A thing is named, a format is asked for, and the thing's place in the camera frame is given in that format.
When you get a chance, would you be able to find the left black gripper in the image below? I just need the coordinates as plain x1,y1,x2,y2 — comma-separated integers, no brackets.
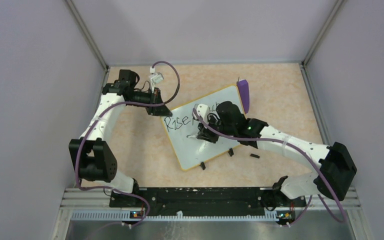
127,86,172,117

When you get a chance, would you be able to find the purple eraser holder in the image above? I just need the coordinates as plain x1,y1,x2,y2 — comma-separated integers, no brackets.
236,79,250,114

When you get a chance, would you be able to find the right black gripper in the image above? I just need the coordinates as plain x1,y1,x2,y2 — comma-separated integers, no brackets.
197,113,236,144

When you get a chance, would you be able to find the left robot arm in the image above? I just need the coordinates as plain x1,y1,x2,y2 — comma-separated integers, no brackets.
68,68,172,207

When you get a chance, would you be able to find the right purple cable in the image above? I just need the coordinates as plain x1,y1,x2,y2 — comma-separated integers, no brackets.
191,107,349,228

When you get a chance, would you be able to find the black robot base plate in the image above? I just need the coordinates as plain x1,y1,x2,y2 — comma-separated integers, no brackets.
109,187,307,217

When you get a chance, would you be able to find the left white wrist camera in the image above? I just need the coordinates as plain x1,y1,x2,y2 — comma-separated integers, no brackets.
148,66,164,93

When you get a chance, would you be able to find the yellow-framed whiteboard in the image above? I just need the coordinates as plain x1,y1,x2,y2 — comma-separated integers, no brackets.
160,84,244,171

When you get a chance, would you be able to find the black marker cap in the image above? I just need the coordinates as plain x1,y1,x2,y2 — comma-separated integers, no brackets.
250,153,260,159

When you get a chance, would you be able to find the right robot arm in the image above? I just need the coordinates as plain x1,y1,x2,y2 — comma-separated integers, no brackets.
192,101,357,206

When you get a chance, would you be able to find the white cable duct rail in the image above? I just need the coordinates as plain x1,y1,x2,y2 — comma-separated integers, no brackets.
71,210,279,222

